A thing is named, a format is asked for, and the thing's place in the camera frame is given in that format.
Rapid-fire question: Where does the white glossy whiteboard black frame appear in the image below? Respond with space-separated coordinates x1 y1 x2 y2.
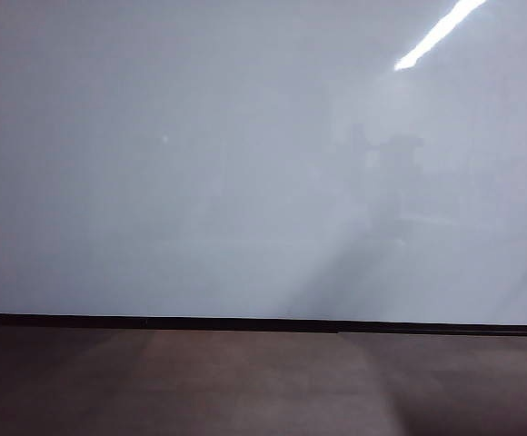
0 0 527 338

